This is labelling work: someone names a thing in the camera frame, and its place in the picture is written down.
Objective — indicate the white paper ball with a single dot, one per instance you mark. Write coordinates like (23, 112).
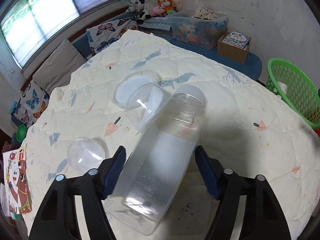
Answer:
(283, 88)

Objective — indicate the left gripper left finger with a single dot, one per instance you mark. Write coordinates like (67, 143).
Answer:
(56, 217)

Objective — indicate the black white cow plush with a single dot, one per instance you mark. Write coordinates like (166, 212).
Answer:
(142, 9)

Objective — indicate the pink plush toy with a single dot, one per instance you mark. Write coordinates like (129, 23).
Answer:
(157, 11)

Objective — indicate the clear plastic storage bin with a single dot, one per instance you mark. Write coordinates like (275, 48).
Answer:
(198, 27)

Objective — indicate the red plastic stool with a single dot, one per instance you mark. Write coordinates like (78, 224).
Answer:
(317, 132)

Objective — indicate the green plastic mesh basket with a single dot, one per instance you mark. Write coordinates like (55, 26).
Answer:
(302, 95)

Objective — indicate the butterfly print pillow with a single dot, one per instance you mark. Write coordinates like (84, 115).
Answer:
(104, 34)
(32, 103)

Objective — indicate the clear plastic cup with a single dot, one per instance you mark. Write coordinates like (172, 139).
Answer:
(145, 104)

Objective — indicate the cartoon picture book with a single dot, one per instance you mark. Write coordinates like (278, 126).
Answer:
(15, 181)

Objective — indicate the orange fox plush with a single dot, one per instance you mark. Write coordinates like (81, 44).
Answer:
(167, 7)

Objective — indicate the clear round plastic lid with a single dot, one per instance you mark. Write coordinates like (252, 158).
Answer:
(124, 85)

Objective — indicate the window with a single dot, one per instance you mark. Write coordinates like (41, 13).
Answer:
(31, 23)

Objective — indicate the clear plastic bottle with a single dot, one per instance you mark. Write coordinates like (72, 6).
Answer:
(155, 168)

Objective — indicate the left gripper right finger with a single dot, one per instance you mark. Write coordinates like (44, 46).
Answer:
(263, 217)

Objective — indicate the cardboard box with books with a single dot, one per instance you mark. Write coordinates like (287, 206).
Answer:
(234, 46)

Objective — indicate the beige sofa cushion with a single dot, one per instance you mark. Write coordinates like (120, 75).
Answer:
(57, 69)

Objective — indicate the small clear dome lid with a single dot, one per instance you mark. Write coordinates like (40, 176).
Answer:
(85, 153)

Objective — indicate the left butterfly print pillow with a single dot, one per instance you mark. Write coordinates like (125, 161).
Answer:
(32, 103)

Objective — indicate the green plastic bowl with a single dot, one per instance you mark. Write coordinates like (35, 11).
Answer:
(21, 133)

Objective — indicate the white quilted table cover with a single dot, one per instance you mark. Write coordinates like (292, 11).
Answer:
(246, 127)

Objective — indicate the right butterfly print pillow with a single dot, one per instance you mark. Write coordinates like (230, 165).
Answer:
(104, 34)

